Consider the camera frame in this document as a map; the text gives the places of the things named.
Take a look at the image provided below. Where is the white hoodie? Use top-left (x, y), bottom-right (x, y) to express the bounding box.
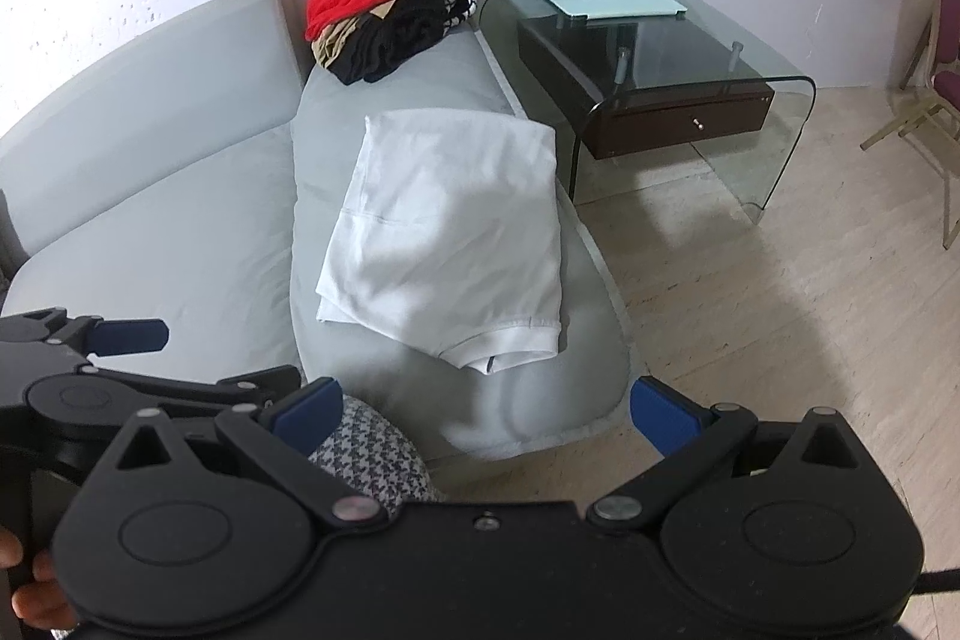
top-left (316, 109), bottom-right (562, 375)

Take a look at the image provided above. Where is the person left hand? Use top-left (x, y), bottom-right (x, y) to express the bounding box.
top-left (0, 528), bottom-right (78, 632)

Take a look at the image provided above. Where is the patterned grey rug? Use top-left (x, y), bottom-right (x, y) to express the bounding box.
top-left (309, 396), bottom-right (443, 515)

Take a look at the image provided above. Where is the dark wooden drawer unit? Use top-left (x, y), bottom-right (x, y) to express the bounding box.
top-left (517, 16), bottom-right (775, 159)

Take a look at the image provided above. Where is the glass side table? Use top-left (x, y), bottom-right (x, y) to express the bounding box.
top-left (478, 0), bottom-right (817, 221)

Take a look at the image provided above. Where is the black folded garment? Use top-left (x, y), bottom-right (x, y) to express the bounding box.
top-left (327, 0), bottom-right (477, 86)

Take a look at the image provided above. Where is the maroon chair with gold frame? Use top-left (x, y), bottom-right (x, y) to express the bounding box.
top-left (857, 0), bottom-right (960, 252)

